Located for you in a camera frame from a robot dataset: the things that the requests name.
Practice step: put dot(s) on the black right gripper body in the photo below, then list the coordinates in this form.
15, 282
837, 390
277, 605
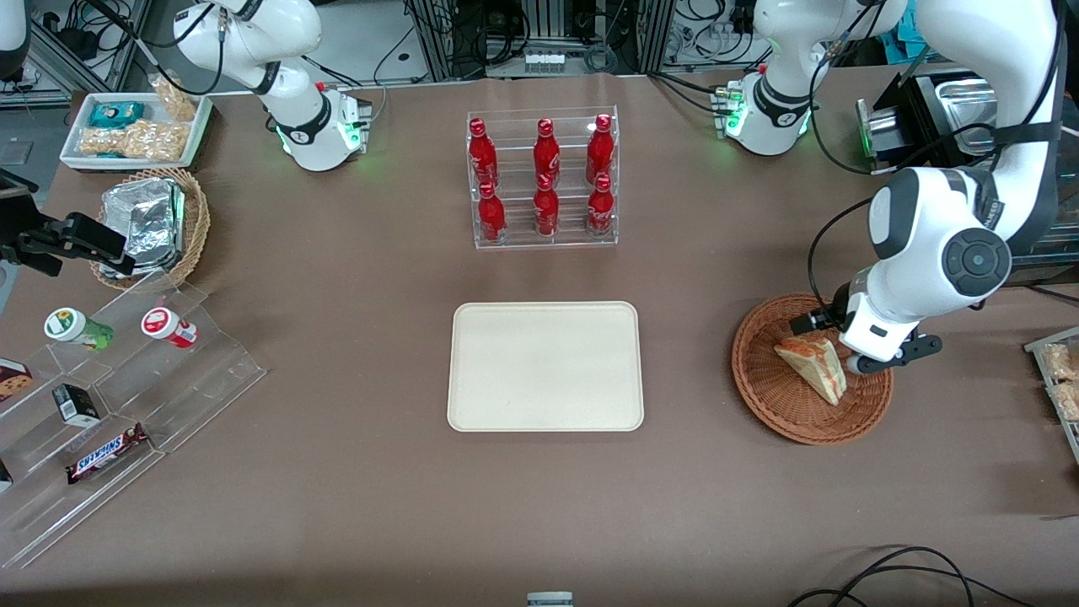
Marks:
25, 234

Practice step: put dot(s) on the triangular sandwich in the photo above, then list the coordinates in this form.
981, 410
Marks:
822, 371

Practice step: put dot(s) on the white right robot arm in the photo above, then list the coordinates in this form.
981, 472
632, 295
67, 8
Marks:
253, 34

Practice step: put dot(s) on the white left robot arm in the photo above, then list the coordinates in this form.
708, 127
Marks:
927, 219

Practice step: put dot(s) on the round brown wicker basket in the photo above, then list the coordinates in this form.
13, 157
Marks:
784, 405

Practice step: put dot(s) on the white rectangular snack tray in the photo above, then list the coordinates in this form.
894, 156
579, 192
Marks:
76, 147

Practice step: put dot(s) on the light wicker basket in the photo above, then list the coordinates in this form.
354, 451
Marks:
195, 219

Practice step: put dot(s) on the beige plastic tray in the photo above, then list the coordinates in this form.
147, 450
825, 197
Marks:
544, 367

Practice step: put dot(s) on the green lidded cup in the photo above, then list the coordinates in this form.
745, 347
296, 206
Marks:
72, 326

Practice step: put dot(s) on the foil wrapped package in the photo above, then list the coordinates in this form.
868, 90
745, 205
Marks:
147, 219

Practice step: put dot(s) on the brown cookie box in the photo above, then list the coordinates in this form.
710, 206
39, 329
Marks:
13, 379

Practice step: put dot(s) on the large clear peanut bag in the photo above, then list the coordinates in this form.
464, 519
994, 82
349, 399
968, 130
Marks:
139, 141

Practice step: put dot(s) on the red lidded cup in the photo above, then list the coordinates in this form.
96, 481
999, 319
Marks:
164, 324

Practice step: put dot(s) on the teal snack packet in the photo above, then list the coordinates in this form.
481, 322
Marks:
115, 114

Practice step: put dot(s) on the small black carton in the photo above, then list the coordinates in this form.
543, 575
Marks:
76, 405

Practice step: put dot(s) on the wrapped pastry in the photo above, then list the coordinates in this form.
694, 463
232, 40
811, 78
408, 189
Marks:
1069, 400
1062, 361

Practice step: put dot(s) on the silver cylinder with green light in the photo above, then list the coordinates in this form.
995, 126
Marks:
877, 135

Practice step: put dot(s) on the black food warmer appliance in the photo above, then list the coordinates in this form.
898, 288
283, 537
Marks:
919, 126

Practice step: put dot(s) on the small clear peanut bag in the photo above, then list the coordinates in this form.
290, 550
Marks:
177, 99

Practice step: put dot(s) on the clear acrylic stepped display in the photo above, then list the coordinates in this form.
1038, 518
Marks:
194, 388

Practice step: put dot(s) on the snickers chocolate bar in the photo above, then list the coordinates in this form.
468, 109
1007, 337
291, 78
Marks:
105, 453

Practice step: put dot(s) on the metal warmer pan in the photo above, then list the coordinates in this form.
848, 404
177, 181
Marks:
961, 110

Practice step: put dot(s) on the red cola bottle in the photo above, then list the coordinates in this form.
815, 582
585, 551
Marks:
599, 152
546, 212
600, 211
491, 217
546, 156
482, 156

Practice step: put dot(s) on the clear acrylic bottle rack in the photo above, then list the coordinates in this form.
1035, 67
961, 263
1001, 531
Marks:
514, 126

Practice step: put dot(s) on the white power strip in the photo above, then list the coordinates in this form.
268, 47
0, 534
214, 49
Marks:
544, 60

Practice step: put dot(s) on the grey device at table edge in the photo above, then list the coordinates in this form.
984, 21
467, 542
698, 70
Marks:
550, 599

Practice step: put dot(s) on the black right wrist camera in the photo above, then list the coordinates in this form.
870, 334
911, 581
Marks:
93, 236

